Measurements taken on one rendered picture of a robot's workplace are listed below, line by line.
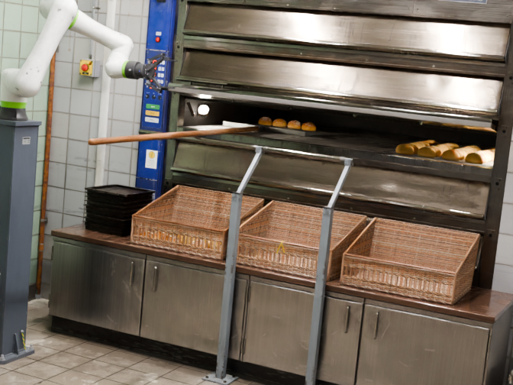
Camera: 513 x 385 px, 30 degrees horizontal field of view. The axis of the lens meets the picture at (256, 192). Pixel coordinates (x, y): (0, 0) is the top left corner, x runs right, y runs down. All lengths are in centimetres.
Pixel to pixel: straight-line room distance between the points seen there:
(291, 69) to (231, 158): 61
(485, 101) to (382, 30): 65
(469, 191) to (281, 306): 111
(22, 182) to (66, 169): 110
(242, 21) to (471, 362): 220
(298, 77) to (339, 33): 32
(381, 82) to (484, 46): 55
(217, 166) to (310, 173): 56
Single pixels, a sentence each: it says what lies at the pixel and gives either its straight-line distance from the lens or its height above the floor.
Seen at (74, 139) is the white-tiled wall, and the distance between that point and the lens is 589.
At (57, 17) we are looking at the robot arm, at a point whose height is 171.
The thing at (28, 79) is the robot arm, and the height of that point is 141.
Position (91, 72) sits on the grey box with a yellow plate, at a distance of 572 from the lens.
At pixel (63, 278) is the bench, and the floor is 33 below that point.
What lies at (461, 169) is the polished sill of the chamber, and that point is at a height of 116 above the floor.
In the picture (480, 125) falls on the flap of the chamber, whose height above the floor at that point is 139.
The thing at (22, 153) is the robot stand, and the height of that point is 104.
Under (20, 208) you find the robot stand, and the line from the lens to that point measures 488.
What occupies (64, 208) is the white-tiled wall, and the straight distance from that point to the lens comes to 597.
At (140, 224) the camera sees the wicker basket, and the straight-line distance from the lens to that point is 509.
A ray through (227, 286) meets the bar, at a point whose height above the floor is 48.
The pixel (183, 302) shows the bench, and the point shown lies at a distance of 496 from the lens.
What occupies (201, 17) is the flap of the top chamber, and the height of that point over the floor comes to 180.
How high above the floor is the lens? 162
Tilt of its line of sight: 8 degrees down
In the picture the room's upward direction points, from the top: 5 degrees clockwise
